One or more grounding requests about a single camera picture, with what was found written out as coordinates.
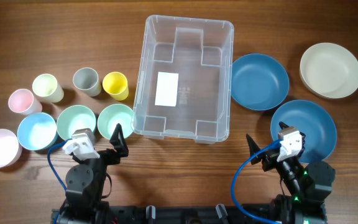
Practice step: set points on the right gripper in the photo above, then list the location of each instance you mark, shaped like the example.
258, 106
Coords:
270, 159

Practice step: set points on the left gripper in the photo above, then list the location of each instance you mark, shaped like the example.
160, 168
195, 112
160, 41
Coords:
119, 141

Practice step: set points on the blue plate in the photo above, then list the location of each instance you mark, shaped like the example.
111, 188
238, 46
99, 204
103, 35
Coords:
259, 82
312, 120

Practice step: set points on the beige plate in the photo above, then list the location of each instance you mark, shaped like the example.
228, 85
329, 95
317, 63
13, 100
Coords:
329, 70

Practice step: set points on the pale pink bowl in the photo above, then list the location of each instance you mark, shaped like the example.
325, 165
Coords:
10, 148

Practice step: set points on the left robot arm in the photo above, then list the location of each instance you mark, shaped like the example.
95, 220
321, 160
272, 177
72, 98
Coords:
84, 201

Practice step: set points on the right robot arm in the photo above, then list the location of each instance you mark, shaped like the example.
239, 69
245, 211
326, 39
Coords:
308, 186

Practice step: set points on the white label in container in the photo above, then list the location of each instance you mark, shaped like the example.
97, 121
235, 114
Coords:
167, 89

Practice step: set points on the clear plastic storage container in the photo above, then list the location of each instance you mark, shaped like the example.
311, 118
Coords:
201, 52

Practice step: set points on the mint green bowl right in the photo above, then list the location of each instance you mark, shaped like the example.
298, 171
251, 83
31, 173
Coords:
113, 115

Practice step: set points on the mint green bowl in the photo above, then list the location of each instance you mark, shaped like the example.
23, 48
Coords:
113, 115
74, 118

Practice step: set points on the mint green bowl left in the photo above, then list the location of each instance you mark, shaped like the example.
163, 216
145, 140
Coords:
74, 118

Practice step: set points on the yellow cup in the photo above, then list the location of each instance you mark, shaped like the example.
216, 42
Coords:
116, 85

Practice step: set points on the grey cup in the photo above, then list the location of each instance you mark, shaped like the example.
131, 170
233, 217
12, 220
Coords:
87, 80

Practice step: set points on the light blue bowl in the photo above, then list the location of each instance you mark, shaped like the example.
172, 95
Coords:
37, 131

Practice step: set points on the pale green cup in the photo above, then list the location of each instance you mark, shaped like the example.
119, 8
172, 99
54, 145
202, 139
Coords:
46, 87

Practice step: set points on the pink cup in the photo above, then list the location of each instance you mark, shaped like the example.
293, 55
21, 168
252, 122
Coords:
23, 102

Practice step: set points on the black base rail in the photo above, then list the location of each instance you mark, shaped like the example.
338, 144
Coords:
182, 215

